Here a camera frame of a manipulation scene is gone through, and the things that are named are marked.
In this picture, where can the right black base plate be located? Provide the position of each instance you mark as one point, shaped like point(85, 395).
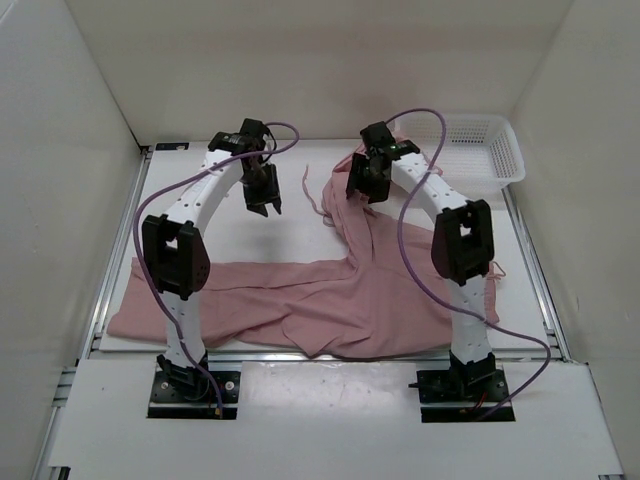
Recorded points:
point(442, 400)

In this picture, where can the aluminium frame rail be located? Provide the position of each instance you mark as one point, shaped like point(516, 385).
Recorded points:
point(291, 356)

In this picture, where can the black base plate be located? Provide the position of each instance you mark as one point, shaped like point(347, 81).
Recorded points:
point(442, 400)
point(185, 393)

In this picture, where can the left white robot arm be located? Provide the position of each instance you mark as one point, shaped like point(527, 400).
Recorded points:
point(174, 254)

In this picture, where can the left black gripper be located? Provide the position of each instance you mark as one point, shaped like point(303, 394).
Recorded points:
point(270, 193)

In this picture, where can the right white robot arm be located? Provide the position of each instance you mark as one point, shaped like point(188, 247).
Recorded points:
point(462, 245)

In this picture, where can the pink trousers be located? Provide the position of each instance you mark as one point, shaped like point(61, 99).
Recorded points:
point(365, 305)

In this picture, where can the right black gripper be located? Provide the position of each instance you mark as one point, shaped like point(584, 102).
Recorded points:
point(378, 193)

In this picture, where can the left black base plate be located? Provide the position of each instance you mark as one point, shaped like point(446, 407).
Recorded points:
point(185, 393)

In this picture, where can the white plastic basket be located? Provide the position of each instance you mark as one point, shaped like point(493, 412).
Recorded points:
point(480, 152)

